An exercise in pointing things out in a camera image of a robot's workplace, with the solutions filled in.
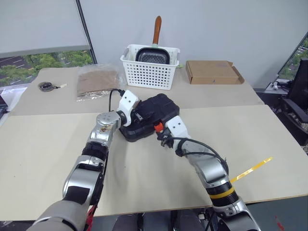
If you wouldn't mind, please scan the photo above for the black window frame bar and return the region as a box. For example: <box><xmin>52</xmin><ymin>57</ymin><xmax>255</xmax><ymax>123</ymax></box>
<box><xmin>75</xmin><ymin>0</ymin><xmax>98</xmax><ymax>65</ymax></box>

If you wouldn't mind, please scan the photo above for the white roller blind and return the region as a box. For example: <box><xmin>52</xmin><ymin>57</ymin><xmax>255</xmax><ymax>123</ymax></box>
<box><xmin>0</xmin><ymin>0</ymin><xmax>91</xmax><ymax>59</ymax></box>

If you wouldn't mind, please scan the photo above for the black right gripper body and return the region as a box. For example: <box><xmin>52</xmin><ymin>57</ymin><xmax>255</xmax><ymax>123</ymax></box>
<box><xmin>156</xmin><ymin>128</ymin><xmax>174</xmax><ymax>150</ymax></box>

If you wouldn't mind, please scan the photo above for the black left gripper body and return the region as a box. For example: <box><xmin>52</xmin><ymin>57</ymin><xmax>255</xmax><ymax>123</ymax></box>
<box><xmin>132</xmin><ymin>101</ymin><xmax>155</xmax><ymax>123</ymax></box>

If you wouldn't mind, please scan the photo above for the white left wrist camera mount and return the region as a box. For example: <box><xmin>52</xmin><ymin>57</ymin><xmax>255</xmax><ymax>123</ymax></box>
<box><xmin>117</xmin><ymin>90</ymin><xmax>141</xmax><ymax>128</ymax></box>

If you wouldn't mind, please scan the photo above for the red strap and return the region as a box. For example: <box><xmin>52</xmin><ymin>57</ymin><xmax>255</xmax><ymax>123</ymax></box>
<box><xmin>87</xmin><ymin>205</ymin><xmax>97</xmax><ymax>227</ymax></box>

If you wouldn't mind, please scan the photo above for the black office chair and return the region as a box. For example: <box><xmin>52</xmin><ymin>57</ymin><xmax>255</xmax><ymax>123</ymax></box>
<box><xmin>281</xmin><ymin>57</ymin><xmax>308</xmax><ymax>145</ymax></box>

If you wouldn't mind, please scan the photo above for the black plastic tool case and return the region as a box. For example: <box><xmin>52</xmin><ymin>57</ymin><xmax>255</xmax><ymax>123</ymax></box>
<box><xmin>119</xmin><ymin>93</ymin><xmax>181</xmax><ymax>143</ymax></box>

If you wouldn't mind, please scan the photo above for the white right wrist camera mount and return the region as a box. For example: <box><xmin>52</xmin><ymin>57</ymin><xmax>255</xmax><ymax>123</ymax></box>
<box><xmin>165</xmin><ymin>115</ymin><xmax>193</xmax><ymax>142</ymax></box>

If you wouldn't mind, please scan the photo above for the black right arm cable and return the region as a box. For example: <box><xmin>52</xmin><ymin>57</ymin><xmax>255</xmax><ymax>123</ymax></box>
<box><xmin>168</xmin><ymin>136</ymin><xmax>229</xmax><ymax>169</ymax></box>

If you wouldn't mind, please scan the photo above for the yellow flat strip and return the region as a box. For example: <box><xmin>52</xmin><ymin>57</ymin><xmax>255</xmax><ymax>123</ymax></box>
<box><xmin>229</xmin><ymin>156</ymin><xmax>274</xmax><ymax>184</ymax></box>

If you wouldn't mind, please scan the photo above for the white perforated plastic basket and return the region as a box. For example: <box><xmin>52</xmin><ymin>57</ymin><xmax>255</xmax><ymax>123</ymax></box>
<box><xmin>120</xmin><ymin>44</ymin><xmax>181</xmax><ymax>90</ymax></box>

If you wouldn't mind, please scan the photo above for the black pan brown handle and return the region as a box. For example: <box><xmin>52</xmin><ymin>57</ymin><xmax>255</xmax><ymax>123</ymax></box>
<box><xmin>135</xmin><ymin>15</ymin><xmax>170</xmax><ymax>65</ymax></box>

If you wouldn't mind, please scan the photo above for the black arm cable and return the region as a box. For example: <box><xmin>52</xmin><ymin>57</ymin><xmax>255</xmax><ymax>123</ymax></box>
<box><xmin>168</xmin><ymin>136</ymin><xmax>229</xmax><ymax>169</ymax></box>
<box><xmin>108</xmin><ymin>89</ymin><xmax>125</xmax><ymax>113</ymax></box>

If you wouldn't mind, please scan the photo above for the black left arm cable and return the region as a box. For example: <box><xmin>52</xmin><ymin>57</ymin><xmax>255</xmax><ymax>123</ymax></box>
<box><xmin>108</xmin><ymin>89</ymin><xmax>125</xmax><ymax>113</ymax></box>

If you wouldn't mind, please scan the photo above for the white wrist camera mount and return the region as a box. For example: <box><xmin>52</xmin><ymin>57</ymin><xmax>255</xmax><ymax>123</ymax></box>
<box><xmin>117</xmin><ymin>90</ymin><xmax>141</xmax><ymax>128</ymax></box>
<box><xmin>165</xmin><ymin>115</ymin><xmax>193</xmax><ymax>142</ymax></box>

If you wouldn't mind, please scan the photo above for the dark rounded shape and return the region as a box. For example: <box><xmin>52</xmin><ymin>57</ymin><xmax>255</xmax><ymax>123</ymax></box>
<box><xmin>114</xmin><ymin>214</ymin><xmax>143</xmax><ymax>231</ymax></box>

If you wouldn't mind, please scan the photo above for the flat brown cardboard box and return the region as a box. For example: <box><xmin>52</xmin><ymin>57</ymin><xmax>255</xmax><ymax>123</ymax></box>
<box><xmin>185</xmin><ymin>60</ymin><xmax>245</xmax><ymax>85</ymax></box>

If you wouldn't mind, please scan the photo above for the clear bag with brown paper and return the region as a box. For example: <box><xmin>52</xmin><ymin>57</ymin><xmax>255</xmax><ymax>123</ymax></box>
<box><xmin>75</xmin><ymin>63</ymin><xmax>127</xmax><ymax>102</ymax></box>

